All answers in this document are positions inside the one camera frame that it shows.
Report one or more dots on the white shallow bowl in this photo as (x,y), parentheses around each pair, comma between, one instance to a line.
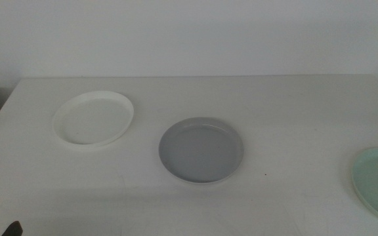
(92,119)

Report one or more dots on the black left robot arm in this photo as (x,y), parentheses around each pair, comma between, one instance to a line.
(13,229)

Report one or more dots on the grey shallow bowl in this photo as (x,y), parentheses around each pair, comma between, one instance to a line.
(201,152)

